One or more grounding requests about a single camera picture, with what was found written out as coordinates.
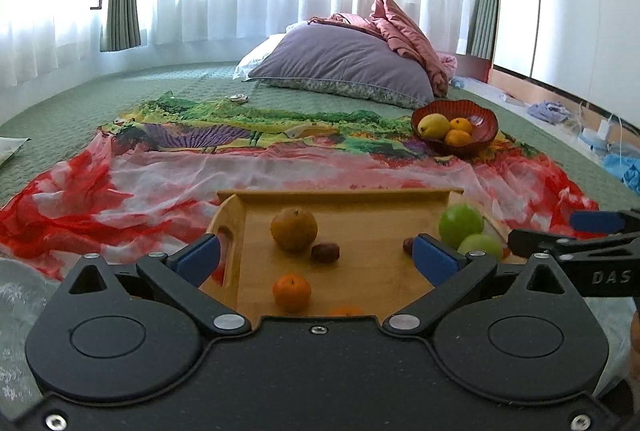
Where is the green apple front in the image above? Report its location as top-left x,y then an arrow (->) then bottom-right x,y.
458,234 -> 503,261

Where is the green apple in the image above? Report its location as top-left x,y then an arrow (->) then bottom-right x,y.
438,203 -> 484,249
458,234 -> 503,261

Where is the dried red date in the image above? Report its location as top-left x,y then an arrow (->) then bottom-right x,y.
402,237 -> 414,257
310,243 -> 341,263

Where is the small mandarin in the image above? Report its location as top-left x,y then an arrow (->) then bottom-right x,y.
329,307 -> 364,317
272,274 -> 312,313

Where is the large brownish orange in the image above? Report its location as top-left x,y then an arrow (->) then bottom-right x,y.
270,207 -> 318,252

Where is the person hand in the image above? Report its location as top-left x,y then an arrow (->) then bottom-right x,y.
629,312 -> 640,382

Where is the wooden serving tray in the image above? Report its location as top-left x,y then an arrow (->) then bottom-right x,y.
201,188 -> 472,325

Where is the red white sheer scarf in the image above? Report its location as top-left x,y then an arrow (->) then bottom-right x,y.
1,134 -> 597,279

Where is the lavender cloth on floor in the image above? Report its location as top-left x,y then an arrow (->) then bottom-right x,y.
526,101 -> 572,125

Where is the red glass fruit bowl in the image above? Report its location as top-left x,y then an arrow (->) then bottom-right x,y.
411,100 -> 499,158

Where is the orange in bowl front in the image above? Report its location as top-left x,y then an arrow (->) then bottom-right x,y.
444,129 -> 473,147

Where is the orange in bowl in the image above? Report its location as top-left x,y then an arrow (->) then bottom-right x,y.
449,117 -> 474,134
444,129 -> 473,147

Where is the orange in bowl rear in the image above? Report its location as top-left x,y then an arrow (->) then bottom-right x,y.
449,117 -> 474,134

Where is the yellow pear in bowl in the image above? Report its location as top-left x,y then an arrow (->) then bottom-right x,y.
416,113 -> 450,140

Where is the pale snowflake sheer cloth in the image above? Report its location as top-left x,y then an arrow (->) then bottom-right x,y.
0,258 -> 636,419

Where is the colourful floral scarf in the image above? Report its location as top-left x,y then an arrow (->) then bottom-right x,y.
100,92 -> 541,165

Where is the green quilted bedspread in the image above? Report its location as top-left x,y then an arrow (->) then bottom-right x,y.
1,64 -> 639,210

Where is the white plastic bag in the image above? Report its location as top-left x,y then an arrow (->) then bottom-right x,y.
0,136 -> 29,166

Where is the purple pillow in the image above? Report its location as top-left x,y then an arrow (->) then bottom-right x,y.
248,24 -> 435,110

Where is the pink satin pillow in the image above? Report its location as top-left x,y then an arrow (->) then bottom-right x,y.
307,0 -> 457,99

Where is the white charger with cable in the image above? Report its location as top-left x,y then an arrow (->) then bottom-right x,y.
578,102 -> 639,147

